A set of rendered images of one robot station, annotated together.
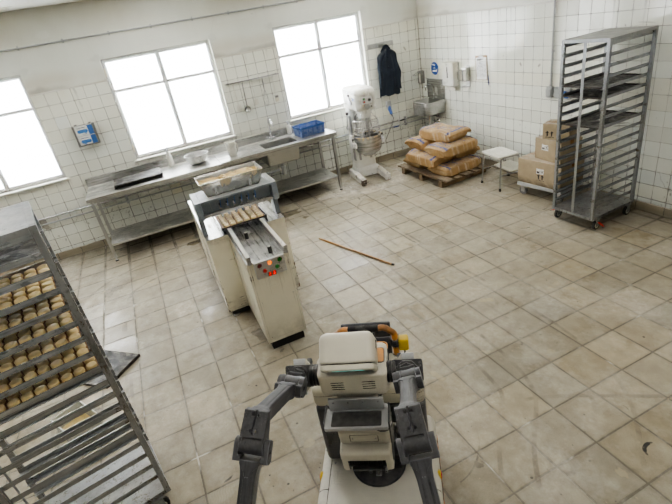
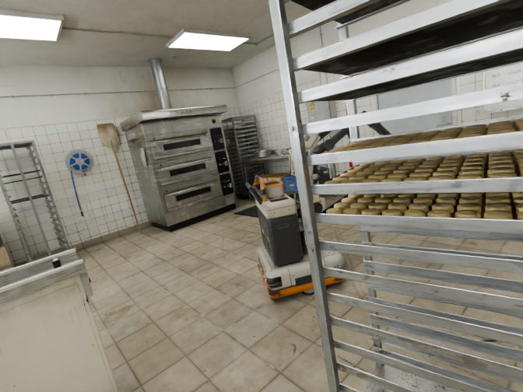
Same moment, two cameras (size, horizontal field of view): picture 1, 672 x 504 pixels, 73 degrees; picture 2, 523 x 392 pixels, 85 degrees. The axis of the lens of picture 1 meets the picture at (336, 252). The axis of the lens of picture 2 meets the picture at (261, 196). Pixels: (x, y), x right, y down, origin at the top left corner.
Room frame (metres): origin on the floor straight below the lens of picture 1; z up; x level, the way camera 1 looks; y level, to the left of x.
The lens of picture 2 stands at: (2.61, 2.20, 1.32)
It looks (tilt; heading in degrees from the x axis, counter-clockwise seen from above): 12 degrees down; 251
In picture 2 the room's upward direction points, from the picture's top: 10 degrees counter-clockwise
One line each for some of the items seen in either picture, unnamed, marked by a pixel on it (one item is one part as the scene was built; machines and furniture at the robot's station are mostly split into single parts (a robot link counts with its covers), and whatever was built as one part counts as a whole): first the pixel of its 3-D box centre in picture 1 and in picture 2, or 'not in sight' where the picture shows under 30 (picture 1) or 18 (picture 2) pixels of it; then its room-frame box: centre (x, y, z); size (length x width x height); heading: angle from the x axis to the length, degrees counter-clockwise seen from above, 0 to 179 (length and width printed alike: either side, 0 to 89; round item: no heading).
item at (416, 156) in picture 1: (429, 155); not in sight; (6.52, -1.60, 0.32); 0.72 x 0.42 x 0.17; 24
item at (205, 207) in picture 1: (237, 205); not in sight; (3.92, 0.80, 1.01); 0.72 x 0.33 x 0.34; 109
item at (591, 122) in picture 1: (600, 118); (29, 198); (4.38, -2.79, 1.05); 0.60 x 0.40 x 0.01; 113
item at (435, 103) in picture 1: (430, 99); not in sight; (7.49, -1.93, 0.93); 0.99 x 0.38 x 1.09; 20
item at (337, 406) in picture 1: (358, 420); (317, 173); (1.33, 0.03, 0.93); 0.28 x 0.16 x 0.22; 79
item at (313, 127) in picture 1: (309, 128); not in sight; (6.87, 0.06, 0.95); 0.40 x 0.30 x 0.14; 113
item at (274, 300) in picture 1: (267, 282); (16, 372); (3.44, 0.63, 0.45); 0.70 x 0.34 x 0.90; 19
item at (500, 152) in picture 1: (504, 167); not in sight; (5.73, -2.40, 0.23); 0.45 x 0.45 x 0.46; 12
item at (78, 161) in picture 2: not in sight; (85, 181); (3.75, -3.40, 1.10); 0.41 x 0.17 x 1.10; 20
